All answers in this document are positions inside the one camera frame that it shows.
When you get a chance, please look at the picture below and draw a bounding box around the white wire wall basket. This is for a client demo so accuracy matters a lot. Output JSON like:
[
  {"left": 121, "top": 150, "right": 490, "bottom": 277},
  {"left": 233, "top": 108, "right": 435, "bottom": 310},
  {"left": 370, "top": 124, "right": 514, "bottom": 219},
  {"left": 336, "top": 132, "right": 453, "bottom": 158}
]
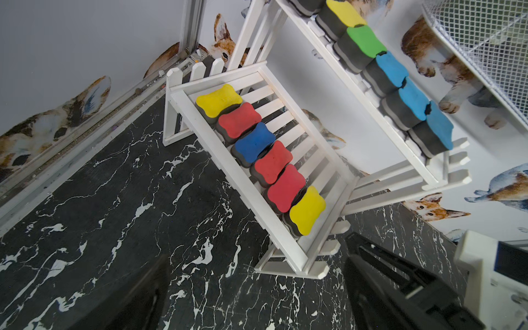
[{"left": 422, "top": 1, "right": 527, "bottom": 127}]

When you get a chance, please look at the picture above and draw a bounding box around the yellow eraser lower right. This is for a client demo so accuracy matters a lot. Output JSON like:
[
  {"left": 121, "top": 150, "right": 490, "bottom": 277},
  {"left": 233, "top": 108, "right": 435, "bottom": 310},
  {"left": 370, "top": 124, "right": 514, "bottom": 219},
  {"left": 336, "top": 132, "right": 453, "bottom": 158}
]
[{"left": 283, "top": 186, "right": 326, "bottom": 238}]

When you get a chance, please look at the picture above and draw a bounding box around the red eraser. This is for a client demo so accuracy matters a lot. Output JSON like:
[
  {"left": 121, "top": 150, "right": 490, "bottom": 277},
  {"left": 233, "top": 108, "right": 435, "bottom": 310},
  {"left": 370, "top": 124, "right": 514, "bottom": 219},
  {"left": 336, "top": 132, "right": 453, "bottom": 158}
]
[
  {"left": 250, "top": 141, "right": 293, "bottom": 188},
  {"left": 263, "top": 164, "right": 306, "bottom": 214},
  {"left": 215, "top": 103, "right": 262, "bottom": 144}
]

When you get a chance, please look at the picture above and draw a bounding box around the dark green eraser upper shelf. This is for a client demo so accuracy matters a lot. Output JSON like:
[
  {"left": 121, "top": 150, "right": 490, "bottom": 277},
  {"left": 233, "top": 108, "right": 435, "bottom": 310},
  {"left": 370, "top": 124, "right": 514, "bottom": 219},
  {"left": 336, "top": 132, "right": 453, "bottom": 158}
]
[{"left": 288, "top": 0, "right": 325, "bottom": 17}]

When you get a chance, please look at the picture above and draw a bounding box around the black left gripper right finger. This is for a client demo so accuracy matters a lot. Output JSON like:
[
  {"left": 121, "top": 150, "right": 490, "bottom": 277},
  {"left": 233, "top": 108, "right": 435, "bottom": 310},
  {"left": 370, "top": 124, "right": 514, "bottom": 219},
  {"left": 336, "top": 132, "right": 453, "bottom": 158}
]
[{"left": 343, "top": 232, "right": 485, "bottom": 329}]

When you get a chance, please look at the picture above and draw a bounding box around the yellow eraser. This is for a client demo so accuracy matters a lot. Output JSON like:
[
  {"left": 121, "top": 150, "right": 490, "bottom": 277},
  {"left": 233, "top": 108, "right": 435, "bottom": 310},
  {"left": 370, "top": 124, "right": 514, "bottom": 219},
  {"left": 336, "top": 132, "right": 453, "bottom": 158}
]
[
  {"left": 196, "top": 84, "right": 243, "bottom": 125},
  {"left": 283, "top": 186, "right": 326, "bottom": 238}
]

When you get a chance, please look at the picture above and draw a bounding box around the light blue eraser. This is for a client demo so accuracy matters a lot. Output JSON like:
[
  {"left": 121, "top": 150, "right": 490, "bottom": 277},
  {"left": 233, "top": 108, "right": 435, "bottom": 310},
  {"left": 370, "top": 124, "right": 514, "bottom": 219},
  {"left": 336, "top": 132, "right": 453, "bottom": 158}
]
[
  {"left": 361, "top": 52, "right": 408, "bottom": 98},
  {"left": 408, "top": 101, "right": 454, "bottom": 158},
  {"left": 381, "top": 77, "right": 430, "bottom": 131}
]

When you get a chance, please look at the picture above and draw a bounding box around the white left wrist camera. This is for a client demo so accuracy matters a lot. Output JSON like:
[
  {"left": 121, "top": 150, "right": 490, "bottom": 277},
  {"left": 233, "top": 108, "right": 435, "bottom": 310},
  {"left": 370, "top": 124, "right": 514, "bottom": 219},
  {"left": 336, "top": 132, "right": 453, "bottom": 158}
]
[{"left": 454, "top": 230, "right": 527, "bottom": 329}]

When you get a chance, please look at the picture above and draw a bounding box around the white wooden two-tier shelf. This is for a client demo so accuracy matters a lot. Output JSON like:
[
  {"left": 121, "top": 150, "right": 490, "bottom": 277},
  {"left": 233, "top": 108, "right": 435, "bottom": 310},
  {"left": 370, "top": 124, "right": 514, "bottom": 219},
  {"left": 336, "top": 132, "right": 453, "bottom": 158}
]
[{"left": 163, "top": 1, "right": 472, "bottom": 279}]

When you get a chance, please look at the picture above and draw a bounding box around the yellow eraser lower left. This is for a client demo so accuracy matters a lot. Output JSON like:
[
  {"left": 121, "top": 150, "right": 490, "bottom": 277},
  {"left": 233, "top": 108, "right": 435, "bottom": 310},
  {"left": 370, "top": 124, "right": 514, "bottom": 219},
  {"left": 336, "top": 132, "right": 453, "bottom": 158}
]
[{"left": 196, "top": 84, "right": 243, "bottom": 125}]

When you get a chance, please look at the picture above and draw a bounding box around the yellow eraser upper shelf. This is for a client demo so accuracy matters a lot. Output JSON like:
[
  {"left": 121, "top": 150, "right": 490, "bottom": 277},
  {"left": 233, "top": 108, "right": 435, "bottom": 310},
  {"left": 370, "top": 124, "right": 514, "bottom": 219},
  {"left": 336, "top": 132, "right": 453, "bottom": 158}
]
[{"left": 316, "top": 0, "right": 367, "bottom": 41}]

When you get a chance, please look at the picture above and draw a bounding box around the blue eraser lower shelf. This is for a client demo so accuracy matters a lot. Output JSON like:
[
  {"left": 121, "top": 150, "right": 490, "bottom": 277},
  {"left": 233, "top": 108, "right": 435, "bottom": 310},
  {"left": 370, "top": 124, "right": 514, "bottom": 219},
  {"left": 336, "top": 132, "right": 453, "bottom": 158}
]
[{"left": 231, "top": 122, "right": 276, "bottom": 168}]

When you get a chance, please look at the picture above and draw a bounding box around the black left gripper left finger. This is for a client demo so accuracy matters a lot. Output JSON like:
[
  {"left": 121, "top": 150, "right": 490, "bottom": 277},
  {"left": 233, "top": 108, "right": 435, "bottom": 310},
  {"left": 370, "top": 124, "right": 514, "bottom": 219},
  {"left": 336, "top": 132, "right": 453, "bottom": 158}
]
[{"left": 70, "top": 254, "right": 170, "bottom": 329}]

